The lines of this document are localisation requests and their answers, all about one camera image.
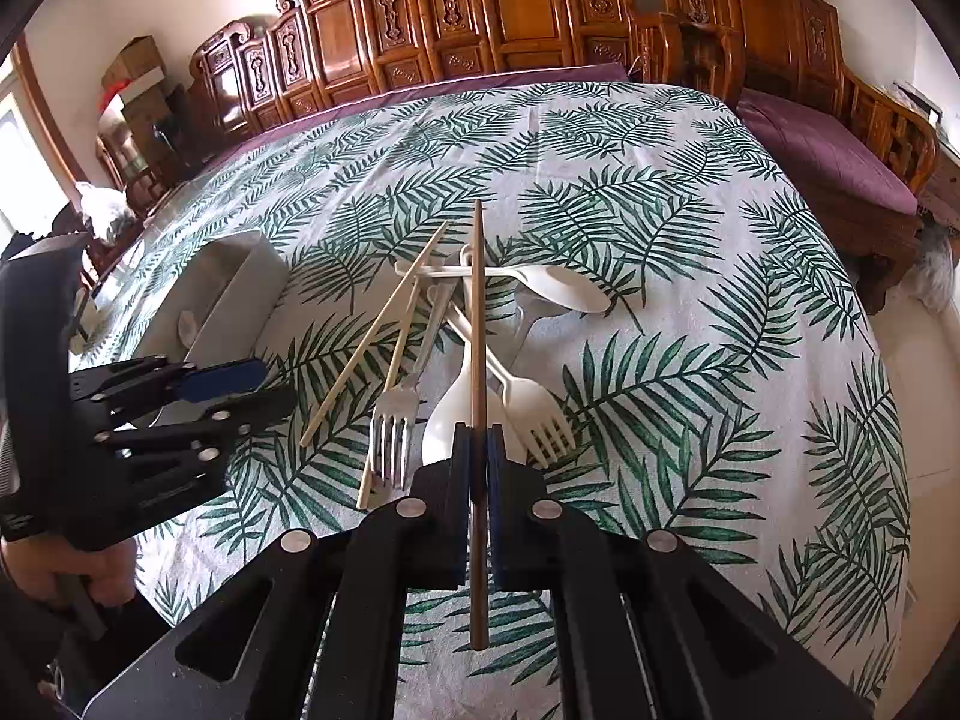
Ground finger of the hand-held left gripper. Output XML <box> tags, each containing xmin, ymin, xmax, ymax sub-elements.
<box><xmin>94</xmin><ymin>388</ymin><xmax>299</xmax><ymax>466</ymax></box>
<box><xmin>69</xmin><ymin>356</ymin><xmax>269</xmax><ymax>421</ymax></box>

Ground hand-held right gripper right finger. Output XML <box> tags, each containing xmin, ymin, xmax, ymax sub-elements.
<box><xmin>487</xmin><ymin>424</ymin><xmax>875</xmax><ymax>720</ymax></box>

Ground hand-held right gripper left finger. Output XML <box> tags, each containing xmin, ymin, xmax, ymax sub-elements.
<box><xmin>82</xmin><ymin>424</ymin><xmax>475</xmax><ymax>720</ymax></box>

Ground white utensil tray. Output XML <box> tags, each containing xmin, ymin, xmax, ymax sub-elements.
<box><xmin>90</xmin><ymin>231</ymin><xmax>291</xmax><ymax>428</ymax></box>

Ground white plastic spoon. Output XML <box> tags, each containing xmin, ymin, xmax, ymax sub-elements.
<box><xmin>395</xmin><ymin>259</ymin><xmax>614</xmax><ymax>314</ymax></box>
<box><xmin>421</xmin><ymin>244</ymin><xmax>526</xmax><ymax>467</ymax></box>

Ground white plastic fork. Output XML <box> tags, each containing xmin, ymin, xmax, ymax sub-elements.
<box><xmin>442</xmin><ymin>300</ymin><xmax>578</xmax><ymax>470</ymax></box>

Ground metal fork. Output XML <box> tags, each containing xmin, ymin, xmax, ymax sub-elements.
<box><xmin>370</xmin><ymin>281</ymin><xmax>455</xmax><ymax>492</ymax></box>

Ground dark brown wooden chopstick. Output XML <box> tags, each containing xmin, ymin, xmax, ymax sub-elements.
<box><xmin>469</xmin><ymin>199</ymin><xmax>491</xmax><ymax>651</ymax></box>

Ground metal spoon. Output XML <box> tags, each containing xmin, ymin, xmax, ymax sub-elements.
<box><xmin>512</xmin><ymin>292</ymin><xmax>563</xmax><ymax>361</ymax></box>

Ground person's left hand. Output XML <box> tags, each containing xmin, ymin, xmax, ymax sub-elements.
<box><xmin>0</xmin><ymin>536</ymin><xmax>141</xmax><ymax>616</ymax></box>

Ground white plastic bag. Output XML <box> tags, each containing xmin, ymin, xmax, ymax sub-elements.
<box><xmin>73</xmin><ymin>180</ymin><xmax>141</xmax><ymax>242</ymax></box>

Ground dark wooden cabinet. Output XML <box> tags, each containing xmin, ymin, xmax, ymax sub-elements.
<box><xmin>96</xmin><ymin>82</ymin><xmax>192</xmax><ymax>203</ymax></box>

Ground green leaf print tablecloth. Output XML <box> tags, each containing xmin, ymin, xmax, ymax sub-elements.
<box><xmin>75</xmin><ymin>79</ymin><xmax>912</xmax><ymax>720</ymax></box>

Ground cardboard boxes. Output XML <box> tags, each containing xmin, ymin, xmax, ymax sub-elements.
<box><xmin>100</xmin><ymin>36</ymin><xmax>167</xmax><ymax>95</ymax></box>

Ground purple underlay cloth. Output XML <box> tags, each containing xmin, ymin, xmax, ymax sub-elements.
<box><xmin>187</xmin><ymin>62</ymin><xmax>629</xmax><ymax>166</ymax></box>

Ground long carved wooden bench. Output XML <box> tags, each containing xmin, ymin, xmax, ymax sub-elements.
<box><xmin>186</xmin><ymin>0</ymin><xmax>640</xmax><ymax>137</ymax></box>

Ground purple seat cushion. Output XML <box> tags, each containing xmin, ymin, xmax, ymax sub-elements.
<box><xmin>739</xmin><ymin>90</ymin><xmax>920</xmax><ymax>215</ymax></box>

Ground grey fluffy bundle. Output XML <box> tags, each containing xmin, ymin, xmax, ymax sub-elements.
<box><xmin>909</xmin><ymin>229</ymin><xmax>955</xmax><ymax>314</ymax></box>

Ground wooden side table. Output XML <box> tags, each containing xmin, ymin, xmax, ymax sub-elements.
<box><xmin>919</xmin><ymin>154</ymin><xmax>960</xmax><ymax>241</ymax></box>

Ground carved wooden sofa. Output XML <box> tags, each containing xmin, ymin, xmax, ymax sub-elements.
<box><xmin>656</xmin><ymin>0</ymin><xmax>942</xmax><ymax>316</ymax></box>

